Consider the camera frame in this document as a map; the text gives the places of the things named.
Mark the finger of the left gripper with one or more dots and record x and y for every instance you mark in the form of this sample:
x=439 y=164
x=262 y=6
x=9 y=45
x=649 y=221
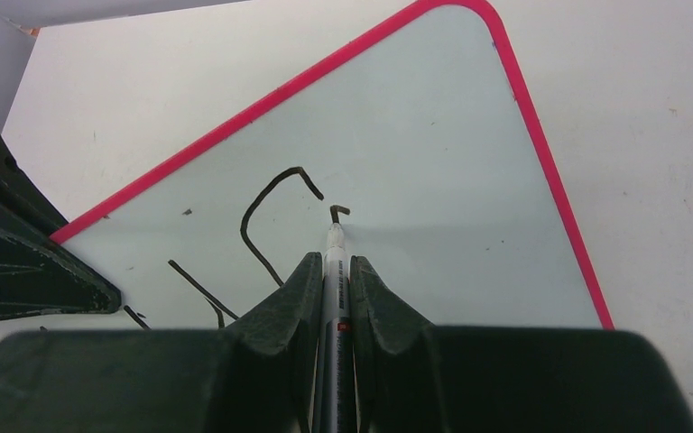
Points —
x=40 y=278

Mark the black and white marker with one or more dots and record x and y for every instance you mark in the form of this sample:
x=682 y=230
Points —
x=335 y=393

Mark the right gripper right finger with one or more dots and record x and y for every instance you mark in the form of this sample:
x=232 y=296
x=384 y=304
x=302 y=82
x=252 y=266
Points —
x=414 y=376

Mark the red framed whiteboard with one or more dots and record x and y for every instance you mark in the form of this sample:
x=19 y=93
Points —
x=424 y=128

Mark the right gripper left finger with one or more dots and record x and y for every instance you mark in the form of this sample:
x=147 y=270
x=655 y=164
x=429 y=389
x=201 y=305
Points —
x=256 y=375

